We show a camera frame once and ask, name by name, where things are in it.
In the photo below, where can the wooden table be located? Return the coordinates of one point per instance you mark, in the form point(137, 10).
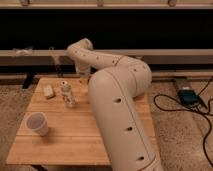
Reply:
point(73, 138)

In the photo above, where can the black power adapter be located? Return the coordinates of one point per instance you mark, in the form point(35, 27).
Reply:
point(188, 97)

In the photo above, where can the white sponge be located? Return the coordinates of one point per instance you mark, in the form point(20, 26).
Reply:
point(48, 91)

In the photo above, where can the clear plastic bottle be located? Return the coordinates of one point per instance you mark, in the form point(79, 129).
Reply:
point(67, 94)

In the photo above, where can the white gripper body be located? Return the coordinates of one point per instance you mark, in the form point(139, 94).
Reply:
point(84, 77)

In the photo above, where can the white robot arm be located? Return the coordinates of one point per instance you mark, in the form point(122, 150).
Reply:
point(111, 90)

